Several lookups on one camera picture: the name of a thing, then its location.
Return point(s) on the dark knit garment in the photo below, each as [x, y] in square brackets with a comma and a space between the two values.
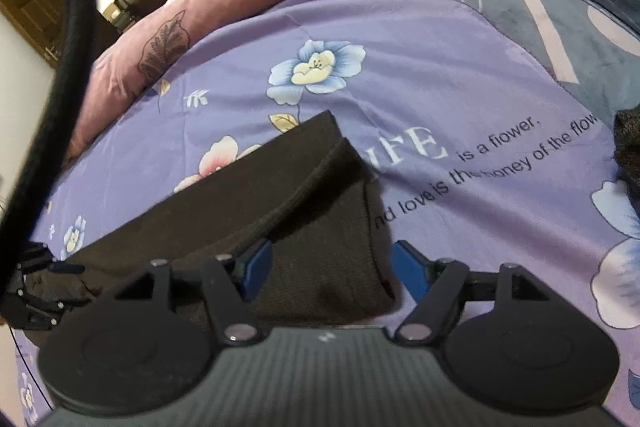
[627, 149]

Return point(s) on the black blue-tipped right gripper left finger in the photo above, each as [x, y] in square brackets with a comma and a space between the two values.
[217, 294]

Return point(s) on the black knit pants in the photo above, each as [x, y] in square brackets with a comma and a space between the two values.
[305, 191]

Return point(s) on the purple floral bed sheet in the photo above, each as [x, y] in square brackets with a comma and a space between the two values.
[475, 154]

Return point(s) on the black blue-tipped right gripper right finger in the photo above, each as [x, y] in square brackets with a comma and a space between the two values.
[443, 287]

